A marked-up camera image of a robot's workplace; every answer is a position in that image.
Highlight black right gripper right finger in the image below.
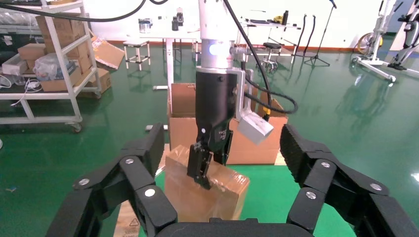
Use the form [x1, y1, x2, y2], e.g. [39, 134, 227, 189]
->
[280, 123, 419, 237]

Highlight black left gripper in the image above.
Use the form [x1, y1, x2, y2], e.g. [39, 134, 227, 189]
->
[187, 70, 238, 191]

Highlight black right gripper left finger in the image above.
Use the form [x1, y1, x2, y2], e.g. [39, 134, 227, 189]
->
[45, 122, 179, 237]

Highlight small taped cardboard box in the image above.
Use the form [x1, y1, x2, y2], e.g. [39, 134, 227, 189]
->
[164, 145, 251, 223]

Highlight large open cardboard carton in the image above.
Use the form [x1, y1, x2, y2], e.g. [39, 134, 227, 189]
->
[167, 82, 289, 165]

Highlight flat brown cardboard box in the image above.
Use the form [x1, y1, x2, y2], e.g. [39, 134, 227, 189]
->
[39, 67, 83, 92]

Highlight opened cardboard box with flaps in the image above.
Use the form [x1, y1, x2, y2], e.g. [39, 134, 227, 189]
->
[91, 35, 126, 70]

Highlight large brown cardboard box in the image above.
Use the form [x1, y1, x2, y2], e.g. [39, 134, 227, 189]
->
[35, 13, 91, 60]

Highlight small brown cardboard box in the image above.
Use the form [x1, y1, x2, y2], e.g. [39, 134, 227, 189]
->
[17, 43, 46, 62]

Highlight white carton box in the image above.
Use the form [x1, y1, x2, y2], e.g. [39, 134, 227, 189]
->
[1, 54, 29, 76]

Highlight green table cloth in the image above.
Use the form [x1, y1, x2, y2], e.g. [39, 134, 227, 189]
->
[139, 164, 357, 237]

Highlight white single-leg desk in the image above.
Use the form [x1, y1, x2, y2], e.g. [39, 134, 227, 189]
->
[126, 30, 201, 91]

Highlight black round swivel stool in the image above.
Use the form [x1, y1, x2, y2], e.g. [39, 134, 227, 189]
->
[261, 41, 283, 73]

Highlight small white tube stool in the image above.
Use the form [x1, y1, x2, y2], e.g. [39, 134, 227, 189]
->
[123, 39, 152, 71]

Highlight black tripod stand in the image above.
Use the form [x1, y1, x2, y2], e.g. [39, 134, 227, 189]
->
[302, 0, 338, 68]

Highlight clear plastic bag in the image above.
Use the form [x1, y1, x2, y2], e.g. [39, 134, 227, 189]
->
[33, 53, 71, 81]

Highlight white wheeled shelf cart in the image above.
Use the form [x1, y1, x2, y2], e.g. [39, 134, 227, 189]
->
[0, 0, 103, 133]

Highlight black curved pole stand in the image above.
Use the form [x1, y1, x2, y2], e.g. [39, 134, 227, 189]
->
[292, 14, 308, 58]
[305, 14, 318, 57]

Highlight clear plastic container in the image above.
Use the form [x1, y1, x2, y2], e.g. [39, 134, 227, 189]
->
[138, 18, 154, 34]

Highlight white robot support stand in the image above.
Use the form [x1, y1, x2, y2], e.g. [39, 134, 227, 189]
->
[351, 0, 399, 83]

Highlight grey and white robot rig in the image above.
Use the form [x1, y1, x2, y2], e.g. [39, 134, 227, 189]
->
[387, 0, 419, 71]

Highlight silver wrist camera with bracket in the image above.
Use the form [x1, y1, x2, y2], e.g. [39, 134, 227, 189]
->
[229, 67, 275, 146]

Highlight black sleeved camera cable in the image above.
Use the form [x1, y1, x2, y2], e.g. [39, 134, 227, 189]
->
[0, 0, 299, 122]

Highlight white cable bundle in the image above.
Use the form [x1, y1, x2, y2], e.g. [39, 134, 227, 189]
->
[0, 74, 42, 108]

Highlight white tube frame table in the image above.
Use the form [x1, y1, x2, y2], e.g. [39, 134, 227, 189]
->
[240, 18, 302, 65]

